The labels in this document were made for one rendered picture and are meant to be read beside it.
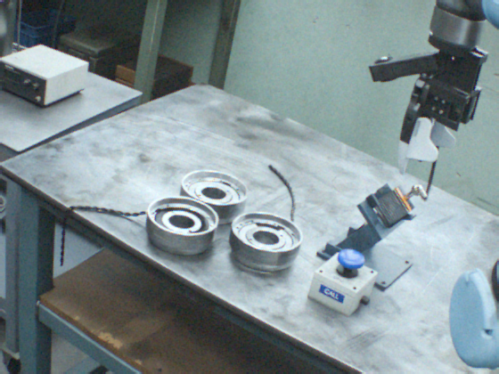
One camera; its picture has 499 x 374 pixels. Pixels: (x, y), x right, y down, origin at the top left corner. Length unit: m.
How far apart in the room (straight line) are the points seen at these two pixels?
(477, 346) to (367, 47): 2.06
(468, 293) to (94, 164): 0.74
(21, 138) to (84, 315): 0.46
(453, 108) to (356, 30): 1.76
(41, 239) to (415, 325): 0.66
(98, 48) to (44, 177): 1.74
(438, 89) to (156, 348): 0.66
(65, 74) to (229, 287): 0.88
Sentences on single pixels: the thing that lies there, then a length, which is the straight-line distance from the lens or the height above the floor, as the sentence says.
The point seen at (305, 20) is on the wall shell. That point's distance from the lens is 2.95.
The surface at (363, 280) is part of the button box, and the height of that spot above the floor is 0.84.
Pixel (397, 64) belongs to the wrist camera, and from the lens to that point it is 1.14.
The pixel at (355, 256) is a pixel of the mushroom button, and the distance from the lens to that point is 1.14.
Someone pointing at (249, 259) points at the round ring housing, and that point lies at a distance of 1.18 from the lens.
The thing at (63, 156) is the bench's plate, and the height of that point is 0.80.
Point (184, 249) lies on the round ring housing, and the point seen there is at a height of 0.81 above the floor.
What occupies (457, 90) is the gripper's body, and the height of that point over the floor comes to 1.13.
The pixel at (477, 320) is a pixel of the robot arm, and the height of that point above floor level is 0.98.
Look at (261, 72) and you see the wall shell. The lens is 3.09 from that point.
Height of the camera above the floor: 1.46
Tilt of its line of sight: 28 degrees down
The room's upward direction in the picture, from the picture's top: 12 degrees clockwise
